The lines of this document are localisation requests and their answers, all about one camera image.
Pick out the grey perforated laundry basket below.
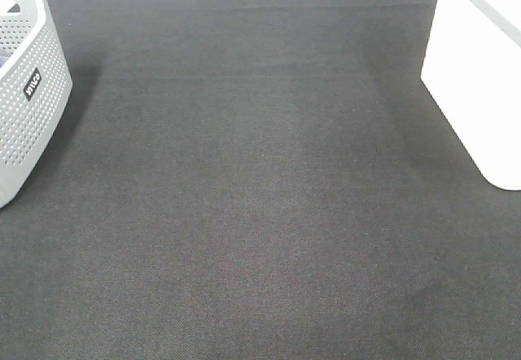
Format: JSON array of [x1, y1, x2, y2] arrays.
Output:
[[1, 0, 72, 206]]

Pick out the white plastic bin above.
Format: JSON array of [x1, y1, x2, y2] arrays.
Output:
[[421, 0, 520, 191]]

